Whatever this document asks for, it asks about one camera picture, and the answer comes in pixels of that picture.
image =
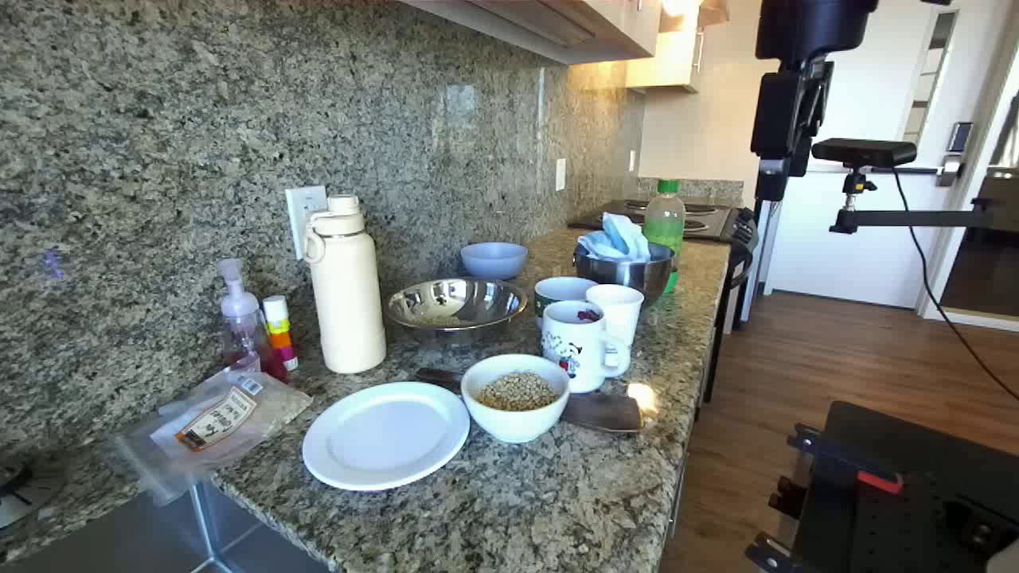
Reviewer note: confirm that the black wheeled cart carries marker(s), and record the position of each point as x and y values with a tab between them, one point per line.
913	499

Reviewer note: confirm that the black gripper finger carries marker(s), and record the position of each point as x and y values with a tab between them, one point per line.
773	181

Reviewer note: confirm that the green plastic soda bottle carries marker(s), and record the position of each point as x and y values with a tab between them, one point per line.
666	223

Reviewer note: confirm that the door keypad lock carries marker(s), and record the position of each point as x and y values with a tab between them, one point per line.
958	147

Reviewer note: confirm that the white bowl with cereal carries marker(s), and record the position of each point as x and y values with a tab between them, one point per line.
513	429

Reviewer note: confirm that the white wall outlet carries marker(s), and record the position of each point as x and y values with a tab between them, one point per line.
297	211

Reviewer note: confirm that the light blue bowl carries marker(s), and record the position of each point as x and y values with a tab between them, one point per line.
496	262

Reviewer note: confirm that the white cup with green band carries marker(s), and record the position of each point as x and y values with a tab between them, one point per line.
557	287

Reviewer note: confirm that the shallow silver metal dish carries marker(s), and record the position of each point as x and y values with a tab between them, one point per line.
456	303

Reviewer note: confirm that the black camera on stand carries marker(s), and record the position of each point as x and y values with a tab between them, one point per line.
862	152

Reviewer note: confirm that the dark brown coaster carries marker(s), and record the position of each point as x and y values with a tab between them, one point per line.
600	416
435	376

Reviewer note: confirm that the white and blue towel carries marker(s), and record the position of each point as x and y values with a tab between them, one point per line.
627	237

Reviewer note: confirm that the clear plastic bag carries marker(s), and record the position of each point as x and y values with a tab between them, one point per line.
212	429

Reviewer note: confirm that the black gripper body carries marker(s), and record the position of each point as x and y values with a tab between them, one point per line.
787	114

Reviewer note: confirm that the stainless steel sink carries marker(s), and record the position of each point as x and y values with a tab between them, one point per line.
107	542

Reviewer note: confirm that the small white wall switch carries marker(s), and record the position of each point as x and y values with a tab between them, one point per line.
559	173

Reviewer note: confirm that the clear soap pump dispenser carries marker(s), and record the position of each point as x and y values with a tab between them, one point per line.
243	319

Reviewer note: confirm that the wooden upper cabinet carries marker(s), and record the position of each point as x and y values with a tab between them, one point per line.
575	25

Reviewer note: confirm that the small colourful striped bottle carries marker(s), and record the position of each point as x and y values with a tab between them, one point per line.
280	340

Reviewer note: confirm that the cream insulated water bottle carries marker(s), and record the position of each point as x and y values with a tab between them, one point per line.
350	297

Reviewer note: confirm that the white round plate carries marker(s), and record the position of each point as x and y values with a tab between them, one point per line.
383	438

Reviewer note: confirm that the white printed mug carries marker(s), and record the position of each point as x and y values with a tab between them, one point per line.
573	351

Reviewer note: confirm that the deep stainless steel bowl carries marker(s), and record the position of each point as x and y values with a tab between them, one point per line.
639	279

